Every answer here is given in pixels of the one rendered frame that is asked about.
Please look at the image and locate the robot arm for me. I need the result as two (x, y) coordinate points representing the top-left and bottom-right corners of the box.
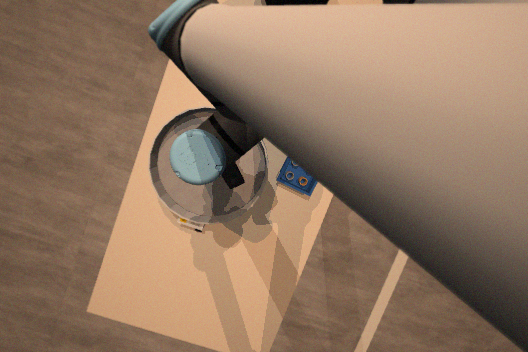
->
(148, 0), (528, 352)

